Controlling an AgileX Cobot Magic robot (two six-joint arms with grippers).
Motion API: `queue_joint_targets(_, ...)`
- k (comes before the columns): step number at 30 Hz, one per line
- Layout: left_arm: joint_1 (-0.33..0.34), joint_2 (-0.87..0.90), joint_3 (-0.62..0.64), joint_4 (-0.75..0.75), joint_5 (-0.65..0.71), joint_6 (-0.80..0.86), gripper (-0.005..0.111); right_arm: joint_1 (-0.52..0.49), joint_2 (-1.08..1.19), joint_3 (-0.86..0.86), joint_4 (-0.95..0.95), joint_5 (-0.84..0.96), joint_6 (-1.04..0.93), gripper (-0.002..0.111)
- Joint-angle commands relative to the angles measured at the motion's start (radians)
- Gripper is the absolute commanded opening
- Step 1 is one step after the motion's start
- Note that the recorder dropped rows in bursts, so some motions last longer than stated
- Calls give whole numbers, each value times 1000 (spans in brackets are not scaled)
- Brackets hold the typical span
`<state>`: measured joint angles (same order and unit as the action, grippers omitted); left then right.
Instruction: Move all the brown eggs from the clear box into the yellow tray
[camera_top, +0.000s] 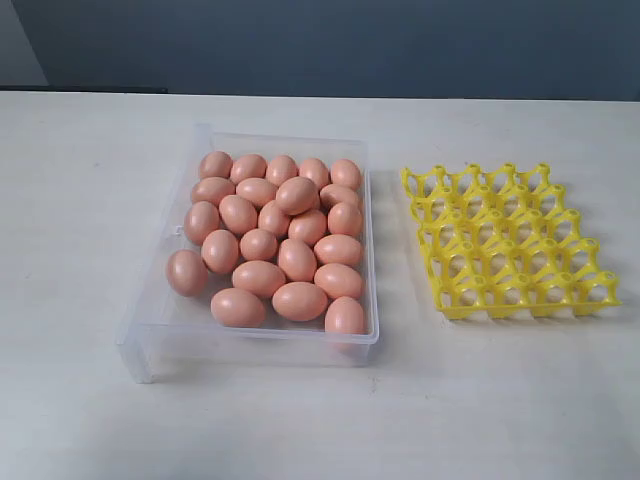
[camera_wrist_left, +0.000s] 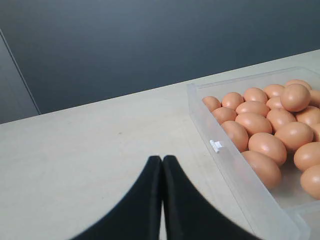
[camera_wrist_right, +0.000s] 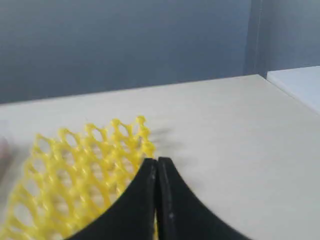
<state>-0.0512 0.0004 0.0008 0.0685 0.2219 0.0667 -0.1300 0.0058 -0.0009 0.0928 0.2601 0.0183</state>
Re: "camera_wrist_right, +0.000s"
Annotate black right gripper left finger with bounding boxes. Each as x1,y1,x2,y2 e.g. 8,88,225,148
69,158,157,240

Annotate yellow plastic egg tray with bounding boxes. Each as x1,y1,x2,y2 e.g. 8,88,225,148
0,116,155,240

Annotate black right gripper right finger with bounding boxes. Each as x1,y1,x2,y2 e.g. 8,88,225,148
156,157,248,240

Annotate white side table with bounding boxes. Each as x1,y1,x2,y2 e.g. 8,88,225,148
266,66,320,113

